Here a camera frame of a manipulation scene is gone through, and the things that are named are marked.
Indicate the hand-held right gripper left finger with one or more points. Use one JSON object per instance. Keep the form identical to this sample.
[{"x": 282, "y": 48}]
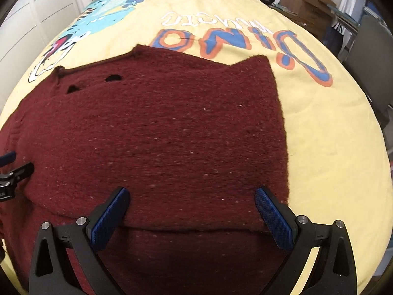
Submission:
[{"x": 109, "y": 216}]

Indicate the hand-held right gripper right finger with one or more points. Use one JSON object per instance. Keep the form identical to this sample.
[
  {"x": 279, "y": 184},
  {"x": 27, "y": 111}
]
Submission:
[{"x": 274, "y": 218}]

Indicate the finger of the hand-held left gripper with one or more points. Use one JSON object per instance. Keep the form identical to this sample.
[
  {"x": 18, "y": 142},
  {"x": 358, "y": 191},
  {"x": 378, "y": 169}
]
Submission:
[
  {"x": 20, "y": 171},
  {"x": 6, "y": 157}
]

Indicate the dark red towel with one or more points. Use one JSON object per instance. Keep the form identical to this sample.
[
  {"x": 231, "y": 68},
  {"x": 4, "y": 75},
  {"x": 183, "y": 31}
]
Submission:
[{"x": 153, "y": 144}]

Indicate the yellow printed blanket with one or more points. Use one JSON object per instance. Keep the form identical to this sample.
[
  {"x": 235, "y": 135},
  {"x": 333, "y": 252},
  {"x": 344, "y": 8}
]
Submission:
[{"x": 322, "y": 159}]

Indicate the white wardrobe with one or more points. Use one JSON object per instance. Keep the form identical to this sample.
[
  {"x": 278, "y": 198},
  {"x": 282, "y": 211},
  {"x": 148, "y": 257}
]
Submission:
[{"x": 30, "y": 21}]

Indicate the grey chair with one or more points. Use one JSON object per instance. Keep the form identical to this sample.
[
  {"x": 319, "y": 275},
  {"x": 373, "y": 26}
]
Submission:
[{"x": 368, "y": 67}]

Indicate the dark bag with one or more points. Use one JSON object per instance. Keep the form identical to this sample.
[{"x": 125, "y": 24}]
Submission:
[{"x": 334, "y": 40}]

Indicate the wooden drawer cabinet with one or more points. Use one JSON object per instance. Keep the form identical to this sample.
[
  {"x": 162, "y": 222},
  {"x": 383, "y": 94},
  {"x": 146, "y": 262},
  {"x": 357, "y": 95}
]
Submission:
[{"x": 307, "y": 6}]

